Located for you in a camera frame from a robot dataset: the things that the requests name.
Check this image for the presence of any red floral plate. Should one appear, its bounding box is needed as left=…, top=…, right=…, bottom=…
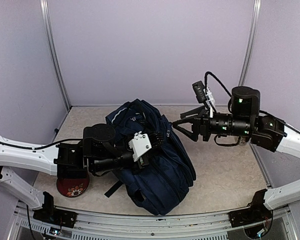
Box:
left=56, top=177, right=90, bottom=198

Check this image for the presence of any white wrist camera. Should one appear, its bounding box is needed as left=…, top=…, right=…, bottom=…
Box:
left=128, top=131, right=164, bottom=162
left=192, top=80, right=217, bottom=118

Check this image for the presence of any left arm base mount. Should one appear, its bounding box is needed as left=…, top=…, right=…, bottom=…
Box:
left=33, top=191, right=78, bottom=229

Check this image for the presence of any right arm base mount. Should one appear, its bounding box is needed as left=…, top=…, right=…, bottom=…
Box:
left=228, top=189, right=273, bottom=228

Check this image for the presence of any navy blue student backpack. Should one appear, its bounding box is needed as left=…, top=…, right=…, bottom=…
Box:
left=105, top=99, right=196, bottom=216

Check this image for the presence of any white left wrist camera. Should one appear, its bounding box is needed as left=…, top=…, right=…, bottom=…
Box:
left=128, top=131, right=164, bottom=162

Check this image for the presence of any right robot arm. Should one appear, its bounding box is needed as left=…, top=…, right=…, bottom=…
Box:
left=172, top=84, right=300, bottom=159

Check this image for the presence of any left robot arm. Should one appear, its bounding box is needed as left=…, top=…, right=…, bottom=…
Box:
left=0, top=123, right=155, bottom=223

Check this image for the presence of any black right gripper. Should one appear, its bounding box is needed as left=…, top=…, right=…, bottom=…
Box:
left=172, top=105, right=253, bottom=142

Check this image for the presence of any aluminium front rail frame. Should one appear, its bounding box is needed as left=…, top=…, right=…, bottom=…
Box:
left=7, top=201, right=300, bottom=240

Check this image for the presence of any floral ceramic mug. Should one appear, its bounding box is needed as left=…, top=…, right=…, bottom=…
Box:
left=238, top=137, right=250, bottom=147

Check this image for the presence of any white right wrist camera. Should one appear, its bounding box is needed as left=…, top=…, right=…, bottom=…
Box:
left=192, top=80, right=217, bottom=118

